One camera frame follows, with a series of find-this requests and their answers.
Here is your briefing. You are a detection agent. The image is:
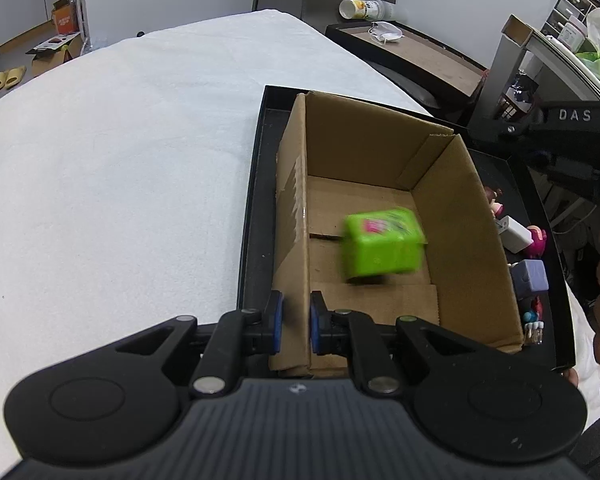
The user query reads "magenta dragon fruit toy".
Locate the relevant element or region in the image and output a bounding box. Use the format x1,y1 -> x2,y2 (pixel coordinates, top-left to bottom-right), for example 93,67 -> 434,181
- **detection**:
524,226 -> 547,259

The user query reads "yellow slipper right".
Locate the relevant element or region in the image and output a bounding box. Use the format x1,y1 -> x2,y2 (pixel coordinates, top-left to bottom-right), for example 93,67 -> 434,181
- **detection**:
4,65 -> 27,90

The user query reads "green tissue pack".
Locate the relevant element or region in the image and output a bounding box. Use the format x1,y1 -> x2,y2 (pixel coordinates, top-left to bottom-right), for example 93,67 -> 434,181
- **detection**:
577,8 -> 600,81

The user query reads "small blue red figurine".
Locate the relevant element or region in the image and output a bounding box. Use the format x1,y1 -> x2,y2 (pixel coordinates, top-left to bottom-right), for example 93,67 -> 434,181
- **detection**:
521,296 -> 544,347

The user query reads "white face mask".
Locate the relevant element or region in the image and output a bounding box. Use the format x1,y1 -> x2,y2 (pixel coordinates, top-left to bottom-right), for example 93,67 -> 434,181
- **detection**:
368,22 -> 403,44

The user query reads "grey drawer organizer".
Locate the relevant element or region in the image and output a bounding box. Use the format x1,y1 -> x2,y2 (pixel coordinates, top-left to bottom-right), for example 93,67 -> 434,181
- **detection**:
541,0 -> 600,50

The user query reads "grey desk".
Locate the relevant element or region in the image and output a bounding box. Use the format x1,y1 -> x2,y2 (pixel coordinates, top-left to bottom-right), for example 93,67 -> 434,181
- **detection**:
469,14 -> 600,127

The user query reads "black shallow tray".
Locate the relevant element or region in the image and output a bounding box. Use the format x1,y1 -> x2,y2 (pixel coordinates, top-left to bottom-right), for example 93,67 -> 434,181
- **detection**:
237,86 -> 576,372

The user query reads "white charger block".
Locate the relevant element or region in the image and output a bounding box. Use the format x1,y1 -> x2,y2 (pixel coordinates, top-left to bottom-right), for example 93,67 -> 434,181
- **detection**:
495,216 -> 533,254

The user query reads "brown-haired doll figurine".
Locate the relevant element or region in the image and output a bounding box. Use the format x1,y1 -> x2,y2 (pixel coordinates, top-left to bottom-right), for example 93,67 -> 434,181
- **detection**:
483,185 -> 504,219

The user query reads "orange box on floor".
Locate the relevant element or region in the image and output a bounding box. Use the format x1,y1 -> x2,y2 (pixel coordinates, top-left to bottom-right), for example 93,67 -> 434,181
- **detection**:
52,0 -> 79,35

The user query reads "brown cardboard box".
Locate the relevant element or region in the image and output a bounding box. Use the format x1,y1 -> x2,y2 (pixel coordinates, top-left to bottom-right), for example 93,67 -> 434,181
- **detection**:
271,92 -> 522,375

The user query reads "green cube toy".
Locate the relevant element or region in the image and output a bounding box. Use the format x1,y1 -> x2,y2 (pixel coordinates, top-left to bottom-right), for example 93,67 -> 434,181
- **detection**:
341,207 -> 427,280

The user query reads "black tray with cardboard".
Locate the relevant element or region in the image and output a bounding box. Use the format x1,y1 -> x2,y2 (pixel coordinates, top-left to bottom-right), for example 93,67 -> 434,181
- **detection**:
325,21 -> 488,126

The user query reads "paper cup stack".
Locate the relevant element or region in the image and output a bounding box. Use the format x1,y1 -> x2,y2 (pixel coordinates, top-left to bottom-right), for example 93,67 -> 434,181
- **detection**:
338,0 -> 396,22

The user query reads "cardboard box on floor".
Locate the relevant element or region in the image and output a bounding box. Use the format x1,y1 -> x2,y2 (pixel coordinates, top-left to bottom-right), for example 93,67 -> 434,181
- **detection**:
27,32 -> 83,77

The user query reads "purple cube toy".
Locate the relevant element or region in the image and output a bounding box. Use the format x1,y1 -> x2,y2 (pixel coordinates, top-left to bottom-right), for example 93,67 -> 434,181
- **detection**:
509,259 -> 550,299

